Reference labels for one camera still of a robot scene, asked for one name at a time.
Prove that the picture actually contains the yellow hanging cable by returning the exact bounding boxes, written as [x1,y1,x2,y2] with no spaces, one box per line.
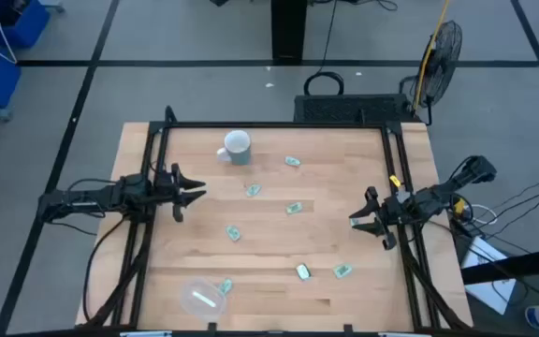
[412,0,452,112]

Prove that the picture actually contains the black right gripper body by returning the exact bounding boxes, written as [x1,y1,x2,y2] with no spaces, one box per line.
[365,185,414,251]

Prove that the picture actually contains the black aluminium table frame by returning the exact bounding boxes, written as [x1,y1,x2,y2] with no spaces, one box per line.
[81,105,474,336]

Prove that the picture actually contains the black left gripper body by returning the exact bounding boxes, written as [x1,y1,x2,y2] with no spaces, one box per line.
[154,162,185,225]

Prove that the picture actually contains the black horizontal beam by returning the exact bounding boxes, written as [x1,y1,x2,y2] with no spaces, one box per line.
[460,243,539,286]

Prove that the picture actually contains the black floor fan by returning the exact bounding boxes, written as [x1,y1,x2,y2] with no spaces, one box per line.
[399,20,464,126]

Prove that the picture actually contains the black coiled floor cable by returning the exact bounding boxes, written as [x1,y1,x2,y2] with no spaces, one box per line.
[302,0,345,97]

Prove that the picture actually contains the black computer case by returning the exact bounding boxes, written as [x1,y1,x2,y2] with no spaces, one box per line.
[293,93,421,125]

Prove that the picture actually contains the clear plastic bowl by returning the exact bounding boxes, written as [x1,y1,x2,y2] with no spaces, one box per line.
[179,276,228,323]

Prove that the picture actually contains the white looped cable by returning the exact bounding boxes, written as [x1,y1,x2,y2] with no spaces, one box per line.
[463,202,499,227]

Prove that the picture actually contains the black upright post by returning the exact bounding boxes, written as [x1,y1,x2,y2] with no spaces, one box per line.
[270,0,309,66]

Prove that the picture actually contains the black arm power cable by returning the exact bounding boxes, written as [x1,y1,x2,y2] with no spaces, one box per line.
[81,215,128,325]

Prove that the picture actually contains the white flat box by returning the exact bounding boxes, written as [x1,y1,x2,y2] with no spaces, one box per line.
[460,235,517,315]

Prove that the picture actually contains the teal mug with white handle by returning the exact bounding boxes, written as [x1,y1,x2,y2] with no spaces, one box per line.
[216,129,253,167]

